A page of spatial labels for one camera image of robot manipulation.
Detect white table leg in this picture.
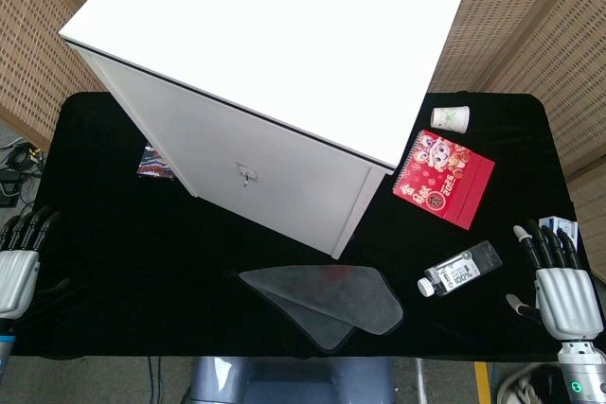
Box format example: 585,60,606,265
415,359,428,404

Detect red blue patterned packet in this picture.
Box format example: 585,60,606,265
136,144,177,181

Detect clear plastic water bottle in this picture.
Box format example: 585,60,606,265
417,240,503,298

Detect red desk calendar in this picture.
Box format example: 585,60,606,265
391,129,496,231

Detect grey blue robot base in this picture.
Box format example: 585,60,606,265
182,356,394,404

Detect black floor cables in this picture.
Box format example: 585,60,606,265
0,136,46,209

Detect white cabinet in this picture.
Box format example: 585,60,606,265
59,0,482,259

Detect perforated brown partition panel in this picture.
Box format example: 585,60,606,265
425,0,606,178
0,0,134,149

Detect blue white long box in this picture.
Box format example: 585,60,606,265
538,215,579,254

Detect white paper cup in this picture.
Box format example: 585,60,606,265
429,105,471,133

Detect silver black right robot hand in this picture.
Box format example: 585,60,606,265
505,218,594,343

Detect grey translucent folder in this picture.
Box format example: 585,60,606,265
238,264,404,352

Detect black tablecloth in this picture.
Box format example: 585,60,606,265
9,90,593,360

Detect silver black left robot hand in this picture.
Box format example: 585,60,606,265
0,204,62,321

